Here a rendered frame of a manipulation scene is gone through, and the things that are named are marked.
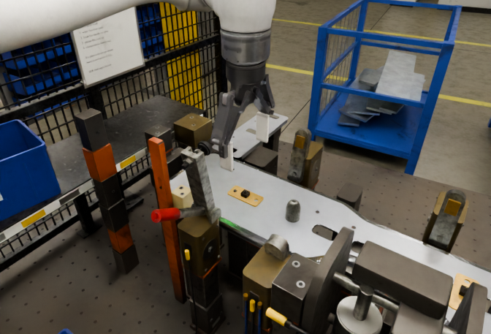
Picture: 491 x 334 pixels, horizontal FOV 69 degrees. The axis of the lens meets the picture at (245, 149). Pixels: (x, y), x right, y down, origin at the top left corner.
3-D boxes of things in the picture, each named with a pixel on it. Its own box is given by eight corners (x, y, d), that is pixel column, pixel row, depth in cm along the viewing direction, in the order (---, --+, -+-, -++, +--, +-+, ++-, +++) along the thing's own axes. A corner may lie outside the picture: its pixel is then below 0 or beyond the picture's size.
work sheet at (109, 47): (145, 66, 118) (128, -41, 101) (85, 88, 102) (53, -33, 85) (141, 64, 119) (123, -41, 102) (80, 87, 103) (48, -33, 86)
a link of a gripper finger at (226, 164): (233, 142, 70) (231, 143, 69) (233, 170, 74) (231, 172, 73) (221, 137, 71) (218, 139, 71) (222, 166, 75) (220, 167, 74)
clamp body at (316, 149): (316, 232, 117) (329, 140, 98) (299, 255, 109) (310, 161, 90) (298, 224, 120) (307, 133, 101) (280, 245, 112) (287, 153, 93)
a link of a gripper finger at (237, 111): (253, 93, 69) (250, 90, 68) (231, 147, 69) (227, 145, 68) (237, 88, 71) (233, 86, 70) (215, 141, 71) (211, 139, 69)
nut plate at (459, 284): (456, 272, 67) (458, 268, 66) (479, 283, 65) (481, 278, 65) (447, 306, 61) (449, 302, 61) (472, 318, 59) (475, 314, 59)
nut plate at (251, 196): (264, 198, 85) (264, 194, 84) (256, 207, 82) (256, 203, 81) (235, 186, 89) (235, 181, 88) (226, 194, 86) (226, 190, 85)
